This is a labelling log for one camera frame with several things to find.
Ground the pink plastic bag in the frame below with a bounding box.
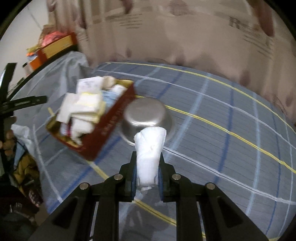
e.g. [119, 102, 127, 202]
[42, 32, 63, 47]

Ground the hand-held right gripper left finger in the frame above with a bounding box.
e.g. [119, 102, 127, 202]
[30, 152, 139, 241]

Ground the pale dotted plastic cover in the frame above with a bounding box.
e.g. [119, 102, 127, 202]
[9, 51, 93, 151]

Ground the stainless steel bowl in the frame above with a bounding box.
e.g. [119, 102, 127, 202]
[120, 97, 174, 145]

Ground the red and yellow box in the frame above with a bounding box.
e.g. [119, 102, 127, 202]
[38, 32, 78, 61]

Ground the dark patterned cloth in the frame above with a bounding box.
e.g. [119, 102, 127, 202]
[21, 183, 44, 209]

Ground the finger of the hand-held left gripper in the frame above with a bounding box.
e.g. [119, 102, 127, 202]
[0, 96, 48, 110]
[1, 62, 18, 99]

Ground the orange box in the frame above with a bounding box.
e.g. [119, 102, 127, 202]
[29, 56, 43, 71]

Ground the light blue fluffy towel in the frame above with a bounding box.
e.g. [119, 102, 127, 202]
[102, 89, 123, 109]

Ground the beige leaf print curtain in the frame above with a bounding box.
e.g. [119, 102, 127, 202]
[45, 0, 296, 130]

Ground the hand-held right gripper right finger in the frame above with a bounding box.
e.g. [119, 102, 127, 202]
[158, 153, 266, 241]

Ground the white printed paper packet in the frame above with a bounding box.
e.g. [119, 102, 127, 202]
[76, 76, 104, 94]

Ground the cream cloth scrunchie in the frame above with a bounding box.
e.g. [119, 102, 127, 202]
[103, 76, 117, 88]

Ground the red and white cloth bag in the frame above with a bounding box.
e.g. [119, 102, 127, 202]
[60, 123, 72, 137]

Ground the grey plaid tablecloth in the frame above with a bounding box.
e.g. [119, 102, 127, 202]
[32, 61, 296, 241]

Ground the brown cloth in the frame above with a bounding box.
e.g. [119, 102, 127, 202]
[13, 154, 40, 186]

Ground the person's left hand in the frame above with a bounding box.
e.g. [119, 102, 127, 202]
[0, 116, 18, 158]

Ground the red and gold tin box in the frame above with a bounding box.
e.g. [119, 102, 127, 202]
[46, 79, 136, 161]

